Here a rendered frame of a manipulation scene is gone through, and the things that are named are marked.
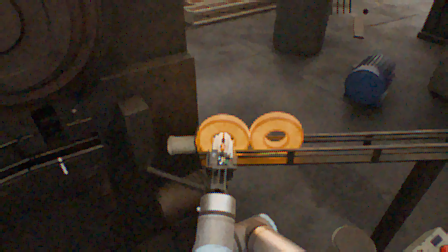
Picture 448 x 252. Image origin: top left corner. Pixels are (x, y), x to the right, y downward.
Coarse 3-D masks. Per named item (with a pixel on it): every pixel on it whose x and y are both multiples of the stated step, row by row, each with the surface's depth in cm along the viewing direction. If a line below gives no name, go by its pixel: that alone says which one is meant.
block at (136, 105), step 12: (132, 96) 86; (120, 108) 82; (132, 108) 81; (144, 108) 82; (132, 120) 81; (144, 120) 83; (132, 132) 83; (144, 132) 86; (132, 144) 86; (144, 144) 88; (132, 156) 94; (144, 156) 91; (156, 156) 93; (144, 168) 93
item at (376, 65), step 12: (372, 60) 221; (384, 60) 217; (360, 72) 208; (372, 72) 203; (384, 72) 208; (396, 72) 224; (348, 84) 217; (360, 84) 211; (372, 84) 206; (384, 84) 206; (348, 96) 236; (360, 96) 216; (372, 96) 210; (384, 96) 231
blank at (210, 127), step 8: (208, 120) 81; (216, 120) 79; (224, 120) 79; (232, 120) 80; (240, 120) 82; (200, 128) 83; (208, 128) 81; (216, 128) 81; (224, 128) 81; (232, 128) 80; (240, 128) 80; (200, 136) 83; (208, 136) 83; (232, 136) 83; (240, 136) 82; (248, 136) 82; (200, 144) 85; (208, 144) 85; (240, 144) 84; (248, 144) 84
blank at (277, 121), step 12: (264, 120) 78; (276, 120) 78; (288, 120) 77; (252, 132) 81; (264, 132) 81; (288, 132) 80; (300, 132) 80; (252, 144) 84; (264, 144) 83; (276, 144) 85; (288, 144) 83; (300, 144) 82
